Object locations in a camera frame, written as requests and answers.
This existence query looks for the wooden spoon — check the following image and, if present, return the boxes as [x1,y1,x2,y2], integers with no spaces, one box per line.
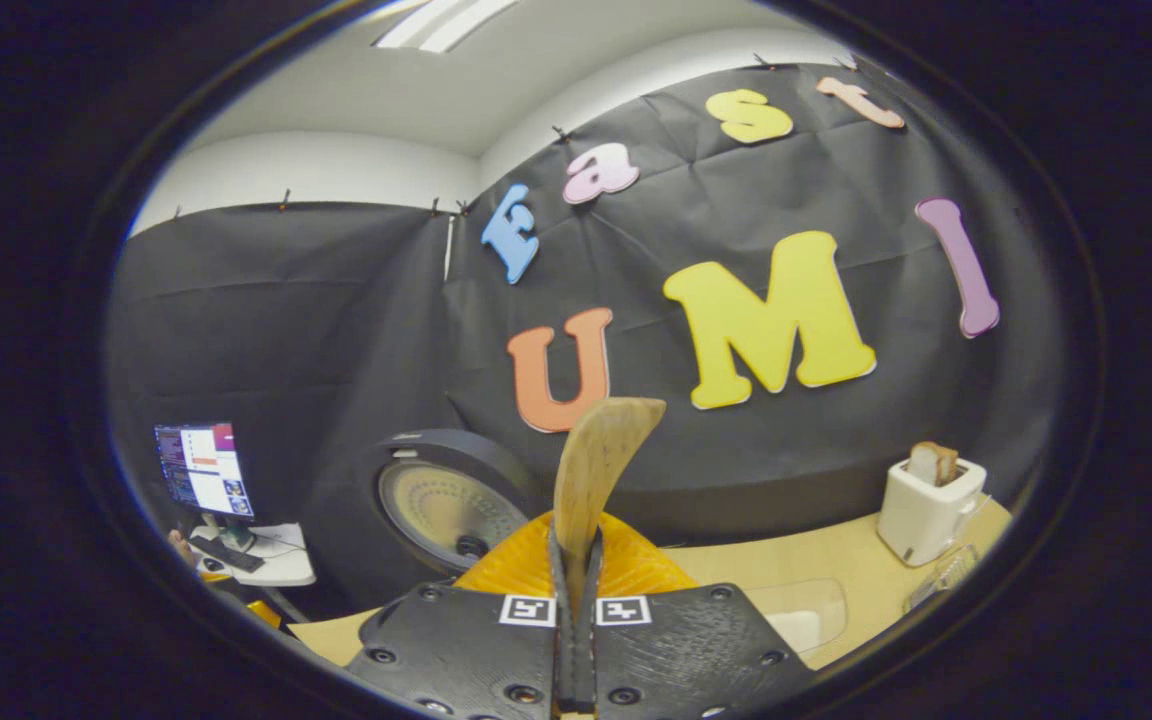
[553,397,667,611]

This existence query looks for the white side table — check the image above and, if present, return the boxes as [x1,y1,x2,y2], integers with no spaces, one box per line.
[186,522,317,588]

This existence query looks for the wire chopstick holder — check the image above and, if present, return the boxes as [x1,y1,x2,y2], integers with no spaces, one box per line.
[904,545,980,613]

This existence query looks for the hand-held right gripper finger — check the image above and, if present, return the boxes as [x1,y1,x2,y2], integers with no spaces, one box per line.
[579,512,817,720]
[344,510,582,720]

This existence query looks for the computer monitor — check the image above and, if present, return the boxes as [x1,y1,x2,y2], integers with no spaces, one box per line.
[154,422,255,519]

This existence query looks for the bread slice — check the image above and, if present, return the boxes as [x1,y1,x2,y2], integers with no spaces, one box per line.
[908,441,960,488]

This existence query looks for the black keyboard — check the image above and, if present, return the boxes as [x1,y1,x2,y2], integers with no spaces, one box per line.
[188,535,265,574]

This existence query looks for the black backdrop cloth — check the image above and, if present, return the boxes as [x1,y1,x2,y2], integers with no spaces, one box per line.
[106,60,1067,621]

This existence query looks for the black and silver rice cooker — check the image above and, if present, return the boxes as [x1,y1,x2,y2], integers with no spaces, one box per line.
[331,428,547,611]

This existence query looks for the white toaster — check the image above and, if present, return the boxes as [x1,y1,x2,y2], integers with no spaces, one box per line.
[876,457,989,568]

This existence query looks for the ceiling light panel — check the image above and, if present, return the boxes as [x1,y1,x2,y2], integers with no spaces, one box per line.
[373,0,517,53]

